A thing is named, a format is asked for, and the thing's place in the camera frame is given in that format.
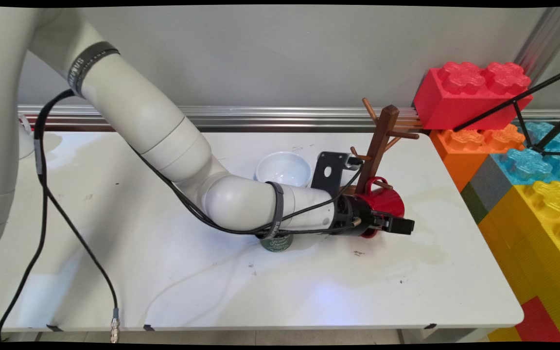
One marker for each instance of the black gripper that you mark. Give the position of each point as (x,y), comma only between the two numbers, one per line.
(350,216)

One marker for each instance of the red ceramic mug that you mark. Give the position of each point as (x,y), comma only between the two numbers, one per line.
(389,201)

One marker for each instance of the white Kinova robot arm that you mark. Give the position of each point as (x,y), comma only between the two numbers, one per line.
(139,112)

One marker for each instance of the large green toy brick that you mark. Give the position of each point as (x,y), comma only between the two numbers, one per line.
(474,204)

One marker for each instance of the wooden mug tree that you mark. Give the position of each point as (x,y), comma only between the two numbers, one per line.
(382,136)

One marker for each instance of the large orange toy brick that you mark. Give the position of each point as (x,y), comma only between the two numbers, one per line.
(460,155)

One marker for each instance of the black tape piece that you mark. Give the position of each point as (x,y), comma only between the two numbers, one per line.
(430,326)
(55,327)
(148,327)

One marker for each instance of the dark green ceramic mug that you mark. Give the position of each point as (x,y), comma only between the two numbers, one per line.
(276,243)

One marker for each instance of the white ceramic bowl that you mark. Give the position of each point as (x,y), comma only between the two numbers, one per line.
(280,170)

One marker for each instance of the large yellow toy brick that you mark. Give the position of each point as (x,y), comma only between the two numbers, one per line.
(533,243)

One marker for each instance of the large blue toy brick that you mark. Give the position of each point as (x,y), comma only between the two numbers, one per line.
(552,133)
(523,165)

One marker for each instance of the large red toy brick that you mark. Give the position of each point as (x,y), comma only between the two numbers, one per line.
(464,97)
(540,321)

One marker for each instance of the black tripod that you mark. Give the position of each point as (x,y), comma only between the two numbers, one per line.
(515,101)

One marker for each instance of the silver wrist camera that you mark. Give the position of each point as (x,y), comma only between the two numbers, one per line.
(352,163)

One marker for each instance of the black camera mounting bracket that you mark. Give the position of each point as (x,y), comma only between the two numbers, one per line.
(323,182)

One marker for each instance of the aluminium rail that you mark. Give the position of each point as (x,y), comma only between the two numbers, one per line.
(260,116)

